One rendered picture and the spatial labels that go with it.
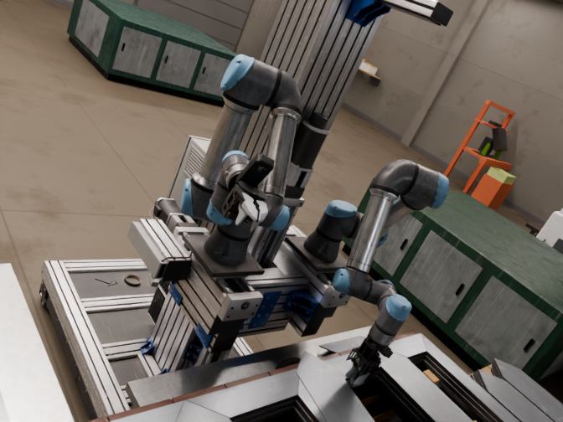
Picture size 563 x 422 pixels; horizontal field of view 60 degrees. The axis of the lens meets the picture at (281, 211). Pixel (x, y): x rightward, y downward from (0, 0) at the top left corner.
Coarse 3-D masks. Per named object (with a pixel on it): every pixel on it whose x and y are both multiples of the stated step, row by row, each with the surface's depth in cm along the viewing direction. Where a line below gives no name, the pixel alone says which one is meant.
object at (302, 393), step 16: (432, 368) 198; (384, 384) 175; (448, 384) 193; (288, 400) 145; (304, 400) 146; (400, 400) 171; (464, 400) 188; (480, 400) 185; (240, 416) 132; (256, 416) 136; (272, 416) 141; (304, 416) 144; (320, 416) 143; (416, 416) 166; (480, 416) 184; (496, 416) 181
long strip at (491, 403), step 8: (424, 336) 212; (432, 344) 209; (432, 352) 203; (440, 352) 205; (440, 360) 199; (448, 360) 202; (448, 368) 196; (456, 368) 199; (456, 376) 193; (464, 376) 196; (464, 384) 190; (472, 384) 193; (472, 392) 188; (480, 392) 190; (488, 400) 187; (496, 400) 190; (488, 408) 183; (496, 408) 185; (504, 408) 187; (504, 416) 182; (512, 416) 184
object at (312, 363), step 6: (300, 360) 162; (306, 360) 163; (312, 360) 165; (318, 360) 166; (300, 366) 159; (306, 366) 160; (312, 366) 162; (318, 366) 163; (324, 366) 164; (330, 366) 166
